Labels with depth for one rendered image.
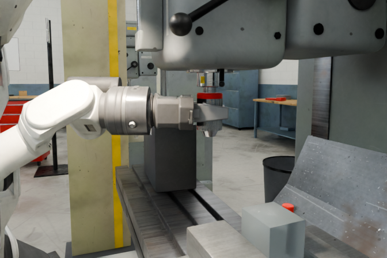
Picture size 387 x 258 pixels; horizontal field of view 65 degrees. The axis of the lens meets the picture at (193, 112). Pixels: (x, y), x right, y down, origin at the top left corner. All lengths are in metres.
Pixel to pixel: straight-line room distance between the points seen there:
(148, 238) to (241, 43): 0.41
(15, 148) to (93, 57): 1.71
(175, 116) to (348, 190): 0.43
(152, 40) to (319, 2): 0.27
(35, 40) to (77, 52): 7.43
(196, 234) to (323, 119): 0.53
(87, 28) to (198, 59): 1.85
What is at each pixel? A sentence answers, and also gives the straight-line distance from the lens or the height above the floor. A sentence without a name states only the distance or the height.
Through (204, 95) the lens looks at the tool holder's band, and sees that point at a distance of 0.53.
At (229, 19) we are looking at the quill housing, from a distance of 0.46.
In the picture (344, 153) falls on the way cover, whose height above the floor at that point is 1.12.
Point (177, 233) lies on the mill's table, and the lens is 0.66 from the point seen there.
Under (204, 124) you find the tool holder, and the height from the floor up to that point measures 1.21.
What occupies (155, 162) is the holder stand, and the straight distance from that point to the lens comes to 0.84.
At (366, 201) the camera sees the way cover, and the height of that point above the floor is 1.05.
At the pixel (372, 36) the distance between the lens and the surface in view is 0.61.
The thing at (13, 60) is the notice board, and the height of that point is 1.83.
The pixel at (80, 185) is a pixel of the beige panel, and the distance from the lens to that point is 2.34.
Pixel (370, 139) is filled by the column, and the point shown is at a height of 1.16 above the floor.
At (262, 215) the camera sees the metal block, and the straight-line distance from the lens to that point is 0.40.
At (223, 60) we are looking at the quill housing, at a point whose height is 1.32.
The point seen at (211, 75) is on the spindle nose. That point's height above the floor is 1.30.
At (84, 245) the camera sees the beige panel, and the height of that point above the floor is 0.10.
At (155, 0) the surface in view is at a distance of 0.51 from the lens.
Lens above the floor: 1.29
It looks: 6 degrees down
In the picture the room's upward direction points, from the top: straight up
